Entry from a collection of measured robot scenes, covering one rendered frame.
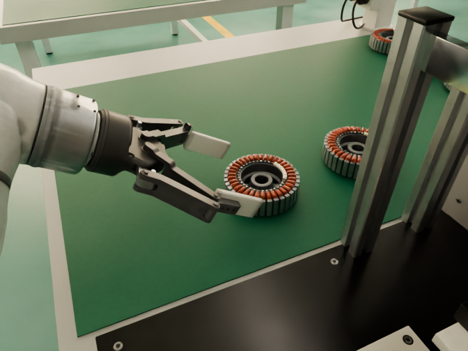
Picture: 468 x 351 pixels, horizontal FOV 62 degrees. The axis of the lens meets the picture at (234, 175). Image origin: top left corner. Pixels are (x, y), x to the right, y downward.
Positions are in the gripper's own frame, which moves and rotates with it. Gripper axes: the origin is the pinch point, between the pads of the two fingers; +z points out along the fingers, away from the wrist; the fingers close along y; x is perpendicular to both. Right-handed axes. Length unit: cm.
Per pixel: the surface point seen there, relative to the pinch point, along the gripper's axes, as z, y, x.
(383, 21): 58, 56, -30
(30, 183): -11, 115, 98
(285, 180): 6.8, -2.3, -2.6
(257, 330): -2.9, -21.8, 4.5
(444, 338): 0.3, -32.3, -10.0
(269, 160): 6.4, 2.9, -2.5
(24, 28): -29, 95, 23
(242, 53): 20, 53, -6
